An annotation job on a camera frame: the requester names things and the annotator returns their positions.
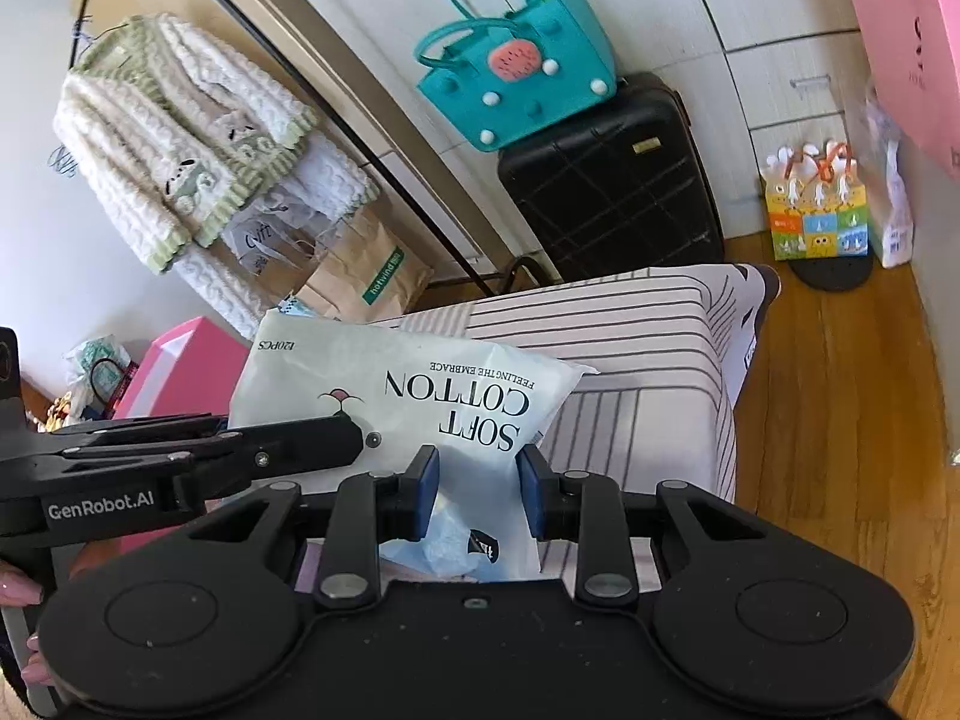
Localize green tissue pack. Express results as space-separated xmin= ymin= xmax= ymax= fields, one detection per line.
xmin=66 ymin=336 xmax=132 ymax=391

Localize white fleece pajama pants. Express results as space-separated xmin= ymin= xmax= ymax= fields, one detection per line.
xmin=176 ymin=131 xmax=380 ymax=338

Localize pink cardboard box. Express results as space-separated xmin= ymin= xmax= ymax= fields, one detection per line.
xmin=112 ymin=316 xmax=256 ymax=421

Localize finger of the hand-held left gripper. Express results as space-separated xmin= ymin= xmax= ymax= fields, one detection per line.
xmin=45 ymin=412 xmax=370 ymax=511

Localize teal felt tote bag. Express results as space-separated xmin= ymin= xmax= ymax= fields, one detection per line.
xmin=415 ymin=0 xmax=618 ymax=153

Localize white plastic bag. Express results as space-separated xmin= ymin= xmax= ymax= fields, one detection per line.
xmin=865 ymin=79 xmax=916 ymax=269

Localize white wardrobe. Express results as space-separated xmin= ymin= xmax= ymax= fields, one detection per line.
xmin=255 ymin=0 xmax=901 ymax=271

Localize black clothes rack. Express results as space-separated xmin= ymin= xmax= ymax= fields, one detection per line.
xmin=67 ymin=0 xmax=556 ymax=301

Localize colorful printed gift bag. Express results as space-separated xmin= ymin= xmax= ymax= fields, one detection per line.
xmin=760 ymin=139 xmax=871 ymax=262

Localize black hard suitcase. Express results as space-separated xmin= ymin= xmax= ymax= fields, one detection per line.
xmin=497 ymin=73 xmax=727 ymax=284

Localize white green fleece pajama jacket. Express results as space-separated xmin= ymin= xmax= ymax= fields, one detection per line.
xmin=52 ymin=13 xmax=320 ymax=275

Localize brown paper bag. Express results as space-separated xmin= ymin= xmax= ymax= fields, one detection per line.
xmin=292 ymin=210 xmax=434 ymax=316

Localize person's left hand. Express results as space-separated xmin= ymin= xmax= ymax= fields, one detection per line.
xmin=0 ymin=561 xmax=53 ymax=685

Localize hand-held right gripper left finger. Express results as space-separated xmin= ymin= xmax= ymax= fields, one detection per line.
xmin=187 ymin=444 xmax=442 ymax=612

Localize dark woven basket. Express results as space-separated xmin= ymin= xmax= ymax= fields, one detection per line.
xmin=88 ymin=358 xmax=142 ymax=421

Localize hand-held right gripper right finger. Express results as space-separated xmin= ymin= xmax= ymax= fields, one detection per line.
xmin=519 ymin=446 xmax=770 ymax=605

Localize black round stand base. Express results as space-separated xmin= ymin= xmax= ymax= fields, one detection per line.
xmin=793 ymin=256 xmax=875 ymax=293

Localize pink paper gift bag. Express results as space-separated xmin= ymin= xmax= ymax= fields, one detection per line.
xmin=844 ymin=0 xmax=960 ymax=185

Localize white cotton pads pack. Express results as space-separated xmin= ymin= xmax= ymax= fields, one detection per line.
xmin=227 ymin=307 xmax=599 ymax=586

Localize clear plastic gift bag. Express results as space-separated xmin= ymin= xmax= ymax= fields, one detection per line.
xmin=225 ymin=191 xmax=338 ymax=286

